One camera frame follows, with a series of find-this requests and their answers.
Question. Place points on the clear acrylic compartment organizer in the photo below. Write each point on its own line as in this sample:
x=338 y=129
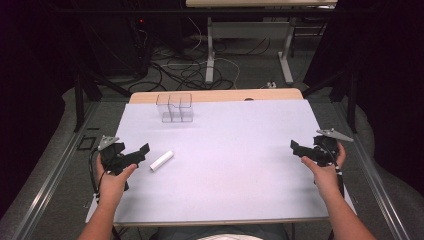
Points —
x=175 y=108

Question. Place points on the white desk with metal legs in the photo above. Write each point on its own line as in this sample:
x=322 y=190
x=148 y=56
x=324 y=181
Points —
x=250 y=31

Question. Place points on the white cylindrical tube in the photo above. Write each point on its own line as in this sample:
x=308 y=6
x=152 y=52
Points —
x=162 y=160

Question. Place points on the black metal stand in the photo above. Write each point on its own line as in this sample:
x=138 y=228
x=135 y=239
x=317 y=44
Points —
x=350 y=100
x=80 y=100

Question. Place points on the person's left hand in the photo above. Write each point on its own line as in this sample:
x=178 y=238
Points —
x=111 y=185

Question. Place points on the white power plug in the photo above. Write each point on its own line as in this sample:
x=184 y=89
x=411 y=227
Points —
x=271 y=84

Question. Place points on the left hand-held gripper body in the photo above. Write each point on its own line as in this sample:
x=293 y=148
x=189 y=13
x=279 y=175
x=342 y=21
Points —
x=115 y=158

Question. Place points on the person's right hand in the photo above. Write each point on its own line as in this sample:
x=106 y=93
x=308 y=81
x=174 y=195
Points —
x=326 y=180

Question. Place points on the white table mat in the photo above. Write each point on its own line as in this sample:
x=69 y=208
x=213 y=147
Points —
x=226 y=166

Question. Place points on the black computer tower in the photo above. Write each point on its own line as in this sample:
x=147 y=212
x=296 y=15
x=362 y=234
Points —
x=140 y=46

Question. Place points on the aluminium floor rail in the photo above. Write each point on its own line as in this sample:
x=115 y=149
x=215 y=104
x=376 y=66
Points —
x=376 y=186
x=50 y=180

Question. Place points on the person's grey clothing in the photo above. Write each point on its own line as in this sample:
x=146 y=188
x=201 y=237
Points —
x=220 y=233

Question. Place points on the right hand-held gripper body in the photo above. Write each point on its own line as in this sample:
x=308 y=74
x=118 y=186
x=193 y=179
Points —
x=325 y=151

